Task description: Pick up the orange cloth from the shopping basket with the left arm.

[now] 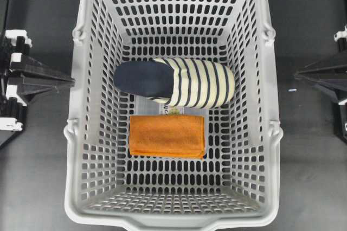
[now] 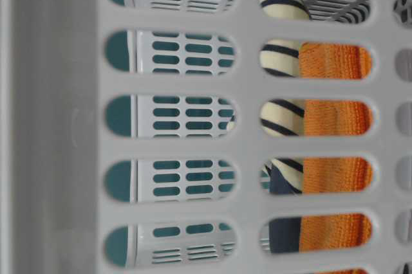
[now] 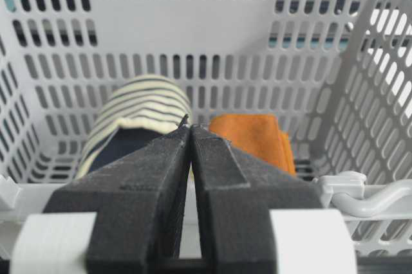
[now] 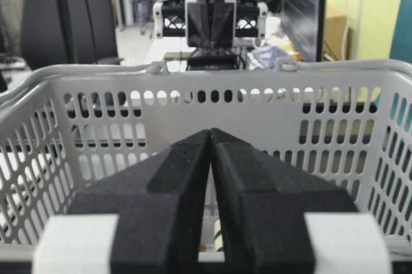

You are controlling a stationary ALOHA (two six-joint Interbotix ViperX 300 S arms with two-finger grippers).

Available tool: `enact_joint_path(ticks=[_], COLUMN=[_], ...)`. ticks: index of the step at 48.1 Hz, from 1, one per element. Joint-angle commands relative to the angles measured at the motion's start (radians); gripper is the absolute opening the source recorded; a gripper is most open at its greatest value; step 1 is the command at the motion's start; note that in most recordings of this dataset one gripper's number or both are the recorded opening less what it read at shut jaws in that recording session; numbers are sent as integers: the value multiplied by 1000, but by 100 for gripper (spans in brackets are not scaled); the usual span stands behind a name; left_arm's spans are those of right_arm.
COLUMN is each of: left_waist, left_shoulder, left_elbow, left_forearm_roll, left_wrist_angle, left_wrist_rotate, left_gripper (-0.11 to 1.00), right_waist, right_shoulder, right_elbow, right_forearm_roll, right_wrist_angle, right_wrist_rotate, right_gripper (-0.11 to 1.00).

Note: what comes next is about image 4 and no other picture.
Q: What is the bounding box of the dark monitor screen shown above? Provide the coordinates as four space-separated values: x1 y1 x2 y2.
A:
281 0 326 62

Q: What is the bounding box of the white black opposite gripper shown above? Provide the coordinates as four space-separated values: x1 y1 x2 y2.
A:
153 0 267 48

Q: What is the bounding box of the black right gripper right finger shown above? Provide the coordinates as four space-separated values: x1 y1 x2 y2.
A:
211 129 399 273

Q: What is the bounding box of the striped item in basket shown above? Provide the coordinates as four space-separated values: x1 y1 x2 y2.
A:
213 219 224 252

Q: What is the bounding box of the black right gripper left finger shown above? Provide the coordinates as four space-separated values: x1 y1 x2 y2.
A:
32 129 212 274

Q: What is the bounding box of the grey plastic shopping basket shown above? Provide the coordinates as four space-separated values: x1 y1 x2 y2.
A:
1 59 411 245

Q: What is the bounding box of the black office chair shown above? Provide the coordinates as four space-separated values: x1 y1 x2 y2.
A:
20 0 122 71

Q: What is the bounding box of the brown cardboard box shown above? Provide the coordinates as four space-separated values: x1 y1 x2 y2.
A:
324 14 346 59

